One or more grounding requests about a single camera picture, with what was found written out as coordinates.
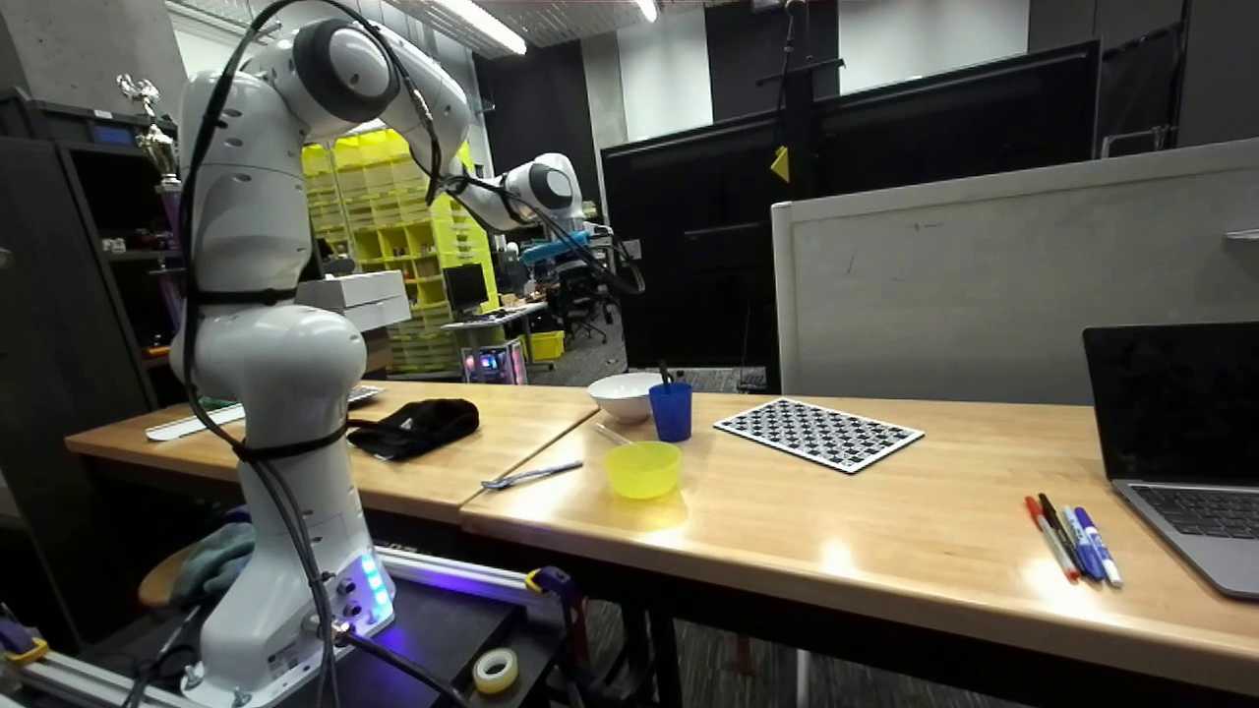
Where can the large black screen panel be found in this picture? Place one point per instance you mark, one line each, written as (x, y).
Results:
(920, 143)

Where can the black pen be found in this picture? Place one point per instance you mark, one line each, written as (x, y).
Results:
(1064, 531)

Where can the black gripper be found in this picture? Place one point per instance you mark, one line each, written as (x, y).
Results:
(608, 253)

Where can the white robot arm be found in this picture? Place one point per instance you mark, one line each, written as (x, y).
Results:
(271, 356)

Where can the black plastic fork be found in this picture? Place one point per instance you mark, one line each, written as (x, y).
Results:
(673, 375)

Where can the blue pen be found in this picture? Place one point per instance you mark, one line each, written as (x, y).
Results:
(1096, 547)
(1081, 544)

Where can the white box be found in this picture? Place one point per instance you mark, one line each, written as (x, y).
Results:
(355, 300)

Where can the dark shelving unit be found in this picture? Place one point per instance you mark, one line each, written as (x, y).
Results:
(79, 329)

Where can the white bowl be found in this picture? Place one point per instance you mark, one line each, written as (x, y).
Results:
(619, 394)

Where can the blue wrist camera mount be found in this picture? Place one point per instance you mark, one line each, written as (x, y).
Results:
(553, 249)

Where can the small checkered calibration board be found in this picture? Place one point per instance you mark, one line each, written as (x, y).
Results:
(820, 433)

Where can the red pen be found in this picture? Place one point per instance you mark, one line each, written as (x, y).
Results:
(1048, 538)

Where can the white partition board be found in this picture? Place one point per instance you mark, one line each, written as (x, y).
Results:
(996, 287)

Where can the blue plastic cup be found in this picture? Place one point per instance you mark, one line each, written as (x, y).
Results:
(671, 416)

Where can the aluminium rail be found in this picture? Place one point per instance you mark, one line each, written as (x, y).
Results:
(453, 568)
(79, 678)

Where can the teal cloth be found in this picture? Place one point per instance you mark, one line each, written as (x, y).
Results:
(212, 564)

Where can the tape roll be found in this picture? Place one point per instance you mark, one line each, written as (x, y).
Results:
(499, 672)

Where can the yellow clamp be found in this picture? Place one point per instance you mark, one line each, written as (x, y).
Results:
(543, 578)

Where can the yellow plastic bowl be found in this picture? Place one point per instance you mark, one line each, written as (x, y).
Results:
(642, 468)

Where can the yellow storage bins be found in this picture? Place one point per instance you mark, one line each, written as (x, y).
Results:
(395, 209)

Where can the grey laptop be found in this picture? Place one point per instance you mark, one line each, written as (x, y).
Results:
(1182, 446)

